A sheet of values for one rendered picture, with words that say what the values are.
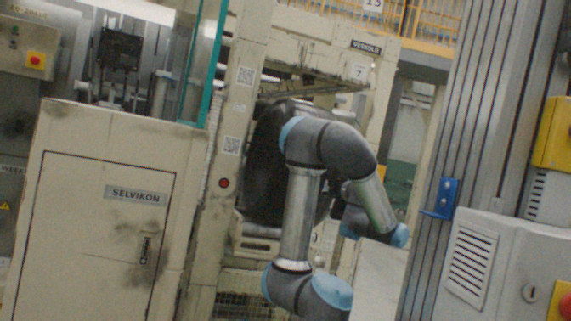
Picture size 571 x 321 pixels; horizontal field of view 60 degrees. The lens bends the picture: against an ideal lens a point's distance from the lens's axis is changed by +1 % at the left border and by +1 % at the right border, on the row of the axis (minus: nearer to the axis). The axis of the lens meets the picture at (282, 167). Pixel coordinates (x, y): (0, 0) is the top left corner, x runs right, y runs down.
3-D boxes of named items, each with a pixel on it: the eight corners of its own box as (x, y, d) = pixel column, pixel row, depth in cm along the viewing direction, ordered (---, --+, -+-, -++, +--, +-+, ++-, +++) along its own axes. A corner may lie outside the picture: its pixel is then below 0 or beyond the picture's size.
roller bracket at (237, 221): (234, 240, 196) (238, 216, 196) (216, 219, 234) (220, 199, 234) (241, 241, 197) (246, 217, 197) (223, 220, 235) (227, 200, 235)
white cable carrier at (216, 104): (193, 204, 202) (216, 90, 200) (191, 201, 207) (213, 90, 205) (203, 205, 204) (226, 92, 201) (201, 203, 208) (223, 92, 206)
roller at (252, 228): (236, 228, 205) (238, 233, 201) (239, 218, 204) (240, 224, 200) (313, 239, 216) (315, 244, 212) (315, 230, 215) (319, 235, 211)
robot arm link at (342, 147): (375, 117, 119) (415, 229, 152) (337, 111, 126) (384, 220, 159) (352, 152, 115) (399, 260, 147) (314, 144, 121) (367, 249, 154)
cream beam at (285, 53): (254, 57, 228) (261, 25, 227) (242, 62, 252) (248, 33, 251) (369, 87, 247) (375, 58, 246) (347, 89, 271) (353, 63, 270)
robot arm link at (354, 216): (362, 242, 150) (373, 208, 151) (331, 232, 157) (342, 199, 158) (372, 246, 156) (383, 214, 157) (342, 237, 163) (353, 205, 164)
